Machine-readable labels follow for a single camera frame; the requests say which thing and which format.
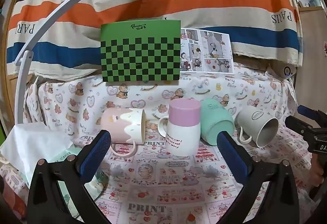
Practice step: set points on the person's right hand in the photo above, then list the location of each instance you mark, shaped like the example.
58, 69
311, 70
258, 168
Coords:
315, 170

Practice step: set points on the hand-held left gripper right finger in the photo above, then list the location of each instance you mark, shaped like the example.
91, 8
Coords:
233, 157

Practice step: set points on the comic print sheet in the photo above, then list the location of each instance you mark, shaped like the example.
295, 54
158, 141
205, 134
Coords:
207, 50

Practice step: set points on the white tissue sheet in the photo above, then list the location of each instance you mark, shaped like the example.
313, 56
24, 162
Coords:
33, 142

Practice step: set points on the bear print cloth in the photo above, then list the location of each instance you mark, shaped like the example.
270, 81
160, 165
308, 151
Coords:
84, 96

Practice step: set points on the small white round device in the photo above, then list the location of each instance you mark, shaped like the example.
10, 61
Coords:
286, 70

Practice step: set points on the pink printed tablecloth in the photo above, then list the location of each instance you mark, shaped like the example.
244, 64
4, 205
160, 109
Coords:
163, 183

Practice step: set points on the grey cup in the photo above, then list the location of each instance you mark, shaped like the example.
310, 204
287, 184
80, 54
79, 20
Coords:
251, 118

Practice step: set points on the mint green cup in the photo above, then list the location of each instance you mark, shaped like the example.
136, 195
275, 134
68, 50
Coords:
214, 121

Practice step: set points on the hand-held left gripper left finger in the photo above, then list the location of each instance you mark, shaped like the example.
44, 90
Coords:
95, 155

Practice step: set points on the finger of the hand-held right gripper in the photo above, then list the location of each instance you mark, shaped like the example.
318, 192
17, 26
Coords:
307, 112
297, 123

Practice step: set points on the wooden cabinet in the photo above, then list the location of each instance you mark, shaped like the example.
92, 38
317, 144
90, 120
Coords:
311, 60

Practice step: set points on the white cup with pink band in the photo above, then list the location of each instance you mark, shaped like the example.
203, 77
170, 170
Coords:
182, 134

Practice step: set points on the pink cup with white drip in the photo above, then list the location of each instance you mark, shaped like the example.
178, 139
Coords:
120, 124

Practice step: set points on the green checkered box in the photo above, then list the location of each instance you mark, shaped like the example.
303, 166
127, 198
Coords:
140, 52

